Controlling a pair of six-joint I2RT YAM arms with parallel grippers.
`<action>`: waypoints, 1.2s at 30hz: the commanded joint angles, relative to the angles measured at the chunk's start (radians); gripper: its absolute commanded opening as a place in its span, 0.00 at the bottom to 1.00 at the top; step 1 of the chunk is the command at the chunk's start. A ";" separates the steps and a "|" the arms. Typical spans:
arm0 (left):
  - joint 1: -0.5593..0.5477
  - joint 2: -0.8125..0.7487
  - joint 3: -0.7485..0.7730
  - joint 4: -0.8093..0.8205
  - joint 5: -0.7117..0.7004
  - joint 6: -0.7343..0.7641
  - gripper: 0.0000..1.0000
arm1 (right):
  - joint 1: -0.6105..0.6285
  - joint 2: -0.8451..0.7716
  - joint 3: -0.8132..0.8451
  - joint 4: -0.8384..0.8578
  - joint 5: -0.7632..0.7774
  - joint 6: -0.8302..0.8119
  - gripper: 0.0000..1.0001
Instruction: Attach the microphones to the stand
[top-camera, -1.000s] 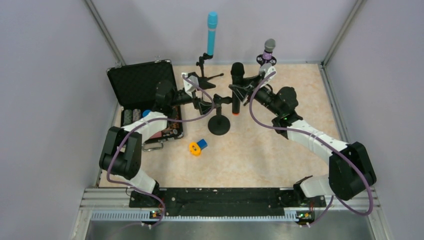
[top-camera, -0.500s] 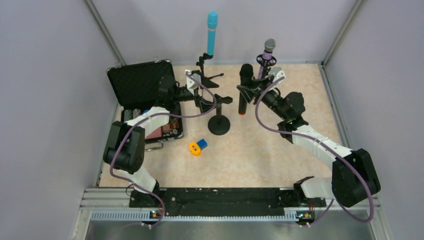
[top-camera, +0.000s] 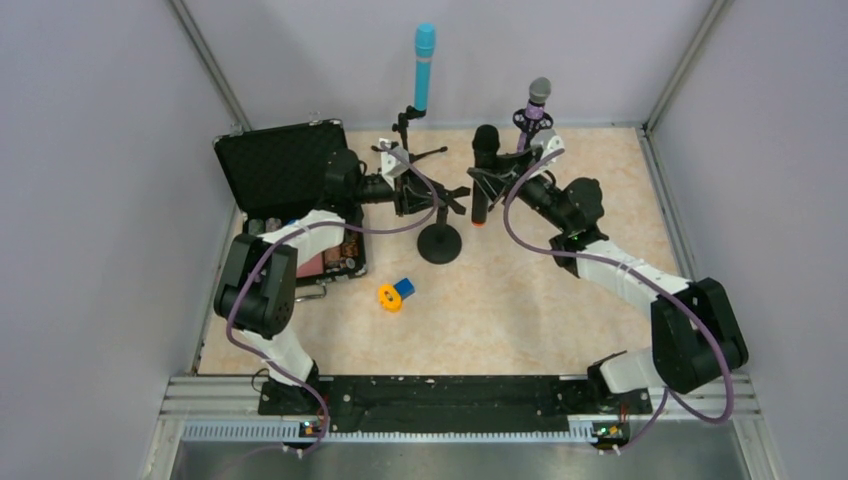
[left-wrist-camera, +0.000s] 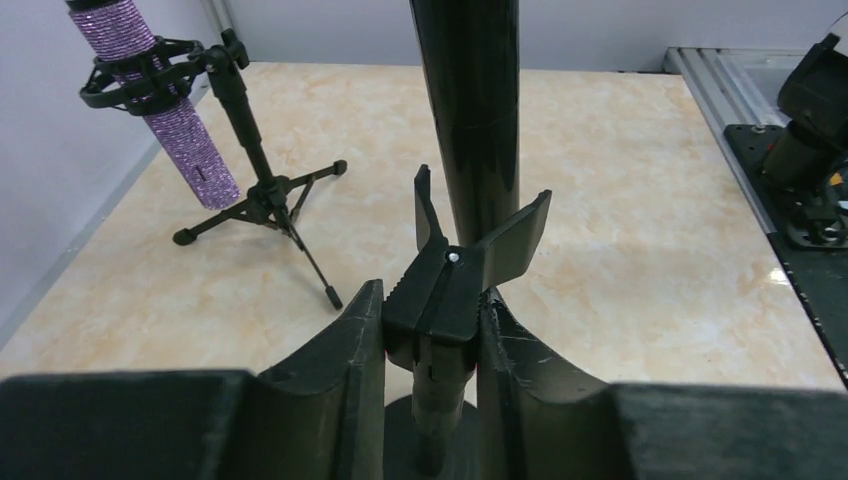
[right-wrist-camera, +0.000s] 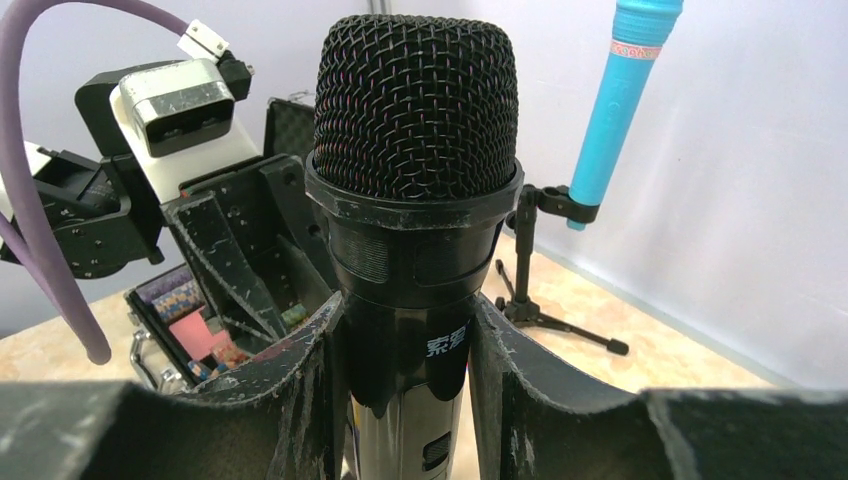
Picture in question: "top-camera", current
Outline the yellow traffic light toy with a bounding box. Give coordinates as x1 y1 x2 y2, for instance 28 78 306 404
377 284 403 313

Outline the black round-base microphone stand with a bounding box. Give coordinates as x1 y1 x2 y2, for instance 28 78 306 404
417 208 462 265

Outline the black orange-tipped microphone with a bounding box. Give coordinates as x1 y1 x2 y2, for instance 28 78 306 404
469 124 500 227

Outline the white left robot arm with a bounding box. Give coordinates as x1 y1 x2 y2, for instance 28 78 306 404
214 143 471 415

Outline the teal blue microphone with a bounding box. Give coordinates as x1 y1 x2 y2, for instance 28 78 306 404
413 23 436 111

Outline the black poker chip case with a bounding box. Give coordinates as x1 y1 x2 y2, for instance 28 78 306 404
213 119 368 288

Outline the purple glitter microphone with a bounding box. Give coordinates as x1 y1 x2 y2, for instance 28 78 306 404
512 77 553 152

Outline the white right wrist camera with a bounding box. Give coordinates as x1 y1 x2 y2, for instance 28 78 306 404
530 128 565 159

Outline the black tripod microphone stand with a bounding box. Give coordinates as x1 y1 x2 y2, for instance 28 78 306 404
390 105 449 164

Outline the black shock-mount tripod stand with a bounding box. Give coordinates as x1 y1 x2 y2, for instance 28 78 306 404
512 106 554 152

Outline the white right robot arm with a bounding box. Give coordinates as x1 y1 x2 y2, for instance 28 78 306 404
468 147 749 397

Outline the blue toy block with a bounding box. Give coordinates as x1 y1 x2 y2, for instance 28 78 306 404
393 278 415 300

